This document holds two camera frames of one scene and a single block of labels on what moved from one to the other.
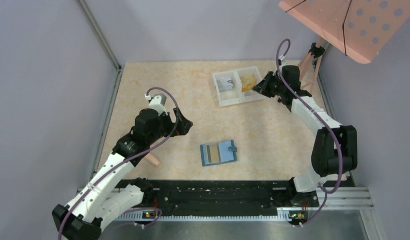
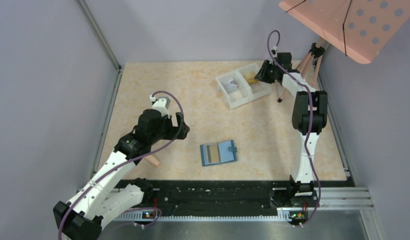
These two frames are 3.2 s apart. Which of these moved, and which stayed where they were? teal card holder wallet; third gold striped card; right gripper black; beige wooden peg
Moved: right gripper black
Stayed: teal card holder wallet; beige wooden peg; third gold striped card
